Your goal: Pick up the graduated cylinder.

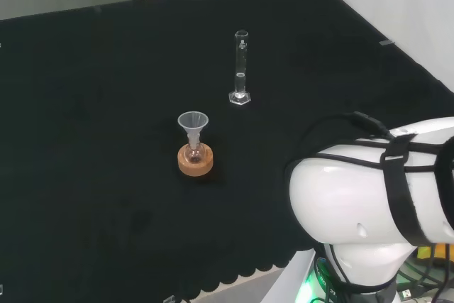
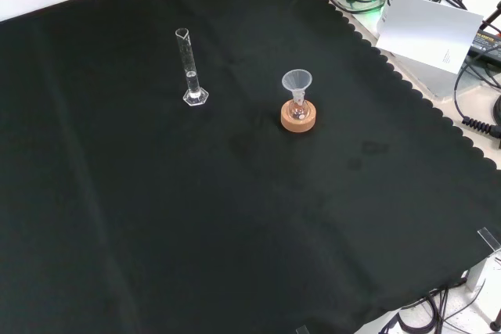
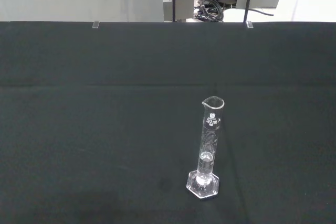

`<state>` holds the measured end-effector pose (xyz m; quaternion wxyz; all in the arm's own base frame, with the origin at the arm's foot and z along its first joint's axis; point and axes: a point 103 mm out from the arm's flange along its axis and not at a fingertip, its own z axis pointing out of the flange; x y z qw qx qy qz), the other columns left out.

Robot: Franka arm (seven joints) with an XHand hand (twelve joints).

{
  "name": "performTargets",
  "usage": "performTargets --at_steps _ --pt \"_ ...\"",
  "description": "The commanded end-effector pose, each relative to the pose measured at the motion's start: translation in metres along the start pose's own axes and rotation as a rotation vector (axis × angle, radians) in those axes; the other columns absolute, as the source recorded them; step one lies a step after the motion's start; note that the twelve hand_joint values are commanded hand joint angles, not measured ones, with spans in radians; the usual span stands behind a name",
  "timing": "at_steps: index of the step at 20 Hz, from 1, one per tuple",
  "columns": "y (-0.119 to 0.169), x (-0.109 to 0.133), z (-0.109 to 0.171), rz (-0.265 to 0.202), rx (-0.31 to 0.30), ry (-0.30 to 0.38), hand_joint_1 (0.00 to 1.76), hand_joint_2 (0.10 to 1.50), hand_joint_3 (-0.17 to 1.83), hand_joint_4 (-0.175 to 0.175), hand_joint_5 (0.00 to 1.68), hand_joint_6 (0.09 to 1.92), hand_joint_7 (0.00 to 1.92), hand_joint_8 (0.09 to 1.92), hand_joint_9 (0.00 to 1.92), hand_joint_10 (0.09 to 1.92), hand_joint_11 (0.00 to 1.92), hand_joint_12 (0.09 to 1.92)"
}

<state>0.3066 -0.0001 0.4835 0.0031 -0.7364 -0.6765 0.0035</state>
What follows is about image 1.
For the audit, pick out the clear glass graduated cylinder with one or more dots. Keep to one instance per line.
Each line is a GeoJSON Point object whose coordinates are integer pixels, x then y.
{"type": "Point", "coordinates": [240, 98]}

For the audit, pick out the clear plastic funnel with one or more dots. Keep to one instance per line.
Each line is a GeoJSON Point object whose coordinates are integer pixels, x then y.
{"type": "Point", "coordinates": [192, 121]}

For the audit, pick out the small round-bottom glass flask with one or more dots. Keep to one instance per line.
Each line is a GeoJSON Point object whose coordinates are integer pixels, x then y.
{"type": "Point", "coordinates": [194, 155]}

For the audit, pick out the black bench cloth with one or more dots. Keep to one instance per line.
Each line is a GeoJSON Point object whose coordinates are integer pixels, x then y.
{"type": "Point", "coordinates": [106, 140]}

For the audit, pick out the white mounting platform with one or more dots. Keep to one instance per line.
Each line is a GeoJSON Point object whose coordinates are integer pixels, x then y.
{"type": "Point", "coordinates": [287, 281]}

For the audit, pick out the silver plug connector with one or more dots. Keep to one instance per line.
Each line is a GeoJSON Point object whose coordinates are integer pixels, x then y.
{"type": "Point", "coordinates": [406, 294]}

